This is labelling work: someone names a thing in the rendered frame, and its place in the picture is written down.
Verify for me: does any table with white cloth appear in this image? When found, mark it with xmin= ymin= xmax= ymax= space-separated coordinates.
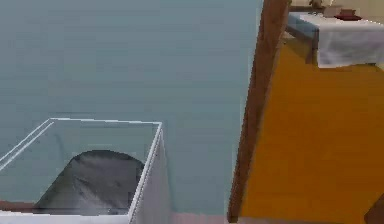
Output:
xmin=285 ymin=11 xmax=384 ymax=70

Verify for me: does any dark red dish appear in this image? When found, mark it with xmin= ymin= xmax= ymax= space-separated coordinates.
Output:
xmin=334 ymin=9 xmax=364 ymax=22

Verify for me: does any grey rounded lump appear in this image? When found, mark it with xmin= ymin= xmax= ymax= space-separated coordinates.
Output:
xmin=33 ymin=149 xmax=146 ymax=216

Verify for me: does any beige small box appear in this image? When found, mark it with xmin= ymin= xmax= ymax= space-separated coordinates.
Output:
xmin=323 ymin=5 xmax=343 ymax=19

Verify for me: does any brown wooden door frame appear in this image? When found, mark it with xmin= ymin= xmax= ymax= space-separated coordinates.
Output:
xmin=226 ymin=0 xmax=292 ymax=224

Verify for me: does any white open box bin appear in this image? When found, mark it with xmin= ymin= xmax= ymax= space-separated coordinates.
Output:
xmin=0 ymin=117 xmax=173 ymax=224

